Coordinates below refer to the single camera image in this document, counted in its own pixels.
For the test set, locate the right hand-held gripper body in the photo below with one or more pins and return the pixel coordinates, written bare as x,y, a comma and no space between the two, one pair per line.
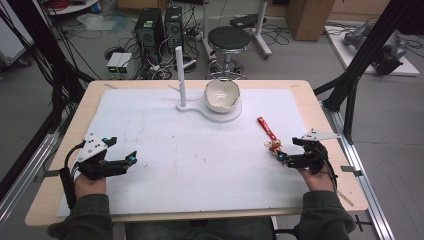
310,160

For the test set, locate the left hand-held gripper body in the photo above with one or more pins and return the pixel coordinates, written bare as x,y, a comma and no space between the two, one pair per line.
95,166

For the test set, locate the person's left hand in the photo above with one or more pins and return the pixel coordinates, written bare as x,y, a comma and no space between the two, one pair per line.
88,186

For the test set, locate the person's right hand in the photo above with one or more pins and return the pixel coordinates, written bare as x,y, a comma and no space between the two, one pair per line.
318,182

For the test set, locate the white table mat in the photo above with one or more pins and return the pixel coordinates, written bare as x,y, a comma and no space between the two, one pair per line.
186,160

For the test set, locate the small white box device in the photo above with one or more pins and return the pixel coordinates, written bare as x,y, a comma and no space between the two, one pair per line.
113,63
124,63

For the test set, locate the white eggshell-shaped bowl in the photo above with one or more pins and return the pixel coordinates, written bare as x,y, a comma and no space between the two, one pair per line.
221,95

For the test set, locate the white metal table legs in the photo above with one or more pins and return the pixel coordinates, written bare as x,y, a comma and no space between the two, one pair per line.
260,30

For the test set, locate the black computer tower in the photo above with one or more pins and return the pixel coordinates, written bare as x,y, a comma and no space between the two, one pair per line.
173,26
149,28

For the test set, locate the clear plastic bag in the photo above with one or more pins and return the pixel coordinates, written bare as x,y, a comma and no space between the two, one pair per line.
103,21

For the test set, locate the white platform with grey machine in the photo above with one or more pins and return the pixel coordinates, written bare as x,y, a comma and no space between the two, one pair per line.
376,50

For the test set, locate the cardboard box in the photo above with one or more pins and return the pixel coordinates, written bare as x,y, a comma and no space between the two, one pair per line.
308,18

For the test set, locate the black round stool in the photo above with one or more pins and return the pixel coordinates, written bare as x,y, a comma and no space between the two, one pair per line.
229,38

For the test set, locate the flat black case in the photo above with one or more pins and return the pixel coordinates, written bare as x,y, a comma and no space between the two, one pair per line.
247,20

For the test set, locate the round white table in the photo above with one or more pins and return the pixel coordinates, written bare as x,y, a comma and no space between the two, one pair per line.
71,7

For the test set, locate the aluminium rail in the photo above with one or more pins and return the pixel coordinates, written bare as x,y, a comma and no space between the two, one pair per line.
26,176
363,173

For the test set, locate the white stand with upright post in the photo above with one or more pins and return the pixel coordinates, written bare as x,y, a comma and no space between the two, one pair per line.
181,83

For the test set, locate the black metal frame strut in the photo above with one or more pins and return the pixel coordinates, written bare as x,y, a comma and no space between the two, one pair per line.
366,50

